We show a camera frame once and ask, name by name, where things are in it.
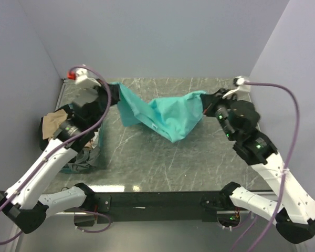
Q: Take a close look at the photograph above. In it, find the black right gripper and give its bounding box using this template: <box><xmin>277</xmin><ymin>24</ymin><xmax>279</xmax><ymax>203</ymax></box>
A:
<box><xmin>201</xmin><ymin>88</ymin><xmax>238</xmax><ymax>141</ymax></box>

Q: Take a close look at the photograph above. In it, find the teal t-shirt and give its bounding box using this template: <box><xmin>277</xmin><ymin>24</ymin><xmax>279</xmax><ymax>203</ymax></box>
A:
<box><xmin>110</xmin><ymin>82</ymin><xmax>206</xmax><ymax>143</ymax></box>

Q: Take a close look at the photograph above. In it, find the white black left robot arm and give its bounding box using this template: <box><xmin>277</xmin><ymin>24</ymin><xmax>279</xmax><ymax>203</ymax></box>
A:
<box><xmin>0</xmin><ymin>84</ymin><xmax>120</xmax><ymax>234</ymax></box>

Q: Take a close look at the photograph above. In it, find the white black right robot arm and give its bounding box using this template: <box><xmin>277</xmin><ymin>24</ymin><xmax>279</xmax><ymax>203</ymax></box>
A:
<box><xmin>200</xmin><ymin>89</ymin><xmax>315</xmax><ymax>244</ymax></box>

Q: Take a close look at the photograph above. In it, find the teal plastic laundry bin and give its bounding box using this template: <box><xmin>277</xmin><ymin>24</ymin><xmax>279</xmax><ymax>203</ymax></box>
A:
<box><xmin>60</xmin><ymin>125</ymin><xmax>103</xmax><ymax>174</ymax></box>

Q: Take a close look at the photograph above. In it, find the beige t-shirt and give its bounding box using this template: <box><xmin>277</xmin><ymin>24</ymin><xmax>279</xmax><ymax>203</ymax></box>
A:
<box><xmin>42</xmin><ymin>109</ymin><xmax>68</xmax><ymax>140</ymax></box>

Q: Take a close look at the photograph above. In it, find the grey t-shirt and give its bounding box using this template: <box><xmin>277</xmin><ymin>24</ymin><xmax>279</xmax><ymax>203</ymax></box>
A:
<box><xmin>62</xmin><ymin>147</ymin><xmax>100</xmax><ymax>172</ymax></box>

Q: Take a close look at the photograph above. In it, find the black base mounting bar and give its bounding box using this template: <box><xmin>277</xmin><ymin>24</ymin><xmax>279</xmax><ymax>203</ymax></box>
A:
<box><xmin>80</xmin><ymin>191</ymin><xmax>236</xmax><ymax>222</ymax></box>

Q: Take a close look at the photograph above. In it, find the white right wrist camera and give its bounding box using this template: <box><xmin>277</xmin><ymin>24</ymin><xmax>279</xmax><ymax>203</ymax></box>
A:
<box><xmin>223</xmin><ymin>76</ymin><xmax>251</xmax><ymax>99</ymax></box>

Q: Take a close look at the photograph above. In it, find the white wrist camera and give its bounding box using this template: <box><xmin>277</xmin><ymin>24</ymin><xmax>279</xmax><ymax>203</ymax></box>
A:
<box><xmin>223</xmin><ymin>76</ymin><xmax>251</xmax><ymax>99</ymax></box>
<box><xmin>67</xmin><ymin>68</ymin><xmax>99</xmax><ymax>88</ymax></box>

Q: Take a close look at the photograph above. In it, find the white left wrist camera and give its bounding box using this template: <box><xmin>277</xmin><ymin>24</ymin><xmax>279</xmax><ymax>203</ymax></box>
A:
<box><xmin>67</xmin><ymin>68</ymin><xmax>99</xmax><ymax>88</ymax></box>

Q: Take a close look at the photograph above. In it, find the aluminium frame rail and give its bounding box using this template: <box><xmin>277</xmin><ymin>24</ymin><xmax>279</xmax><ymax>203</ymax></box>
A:
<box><xmin>5</xmin><ymin>188</ymin><xmax>315</xmax><ymax>252</ymax></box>

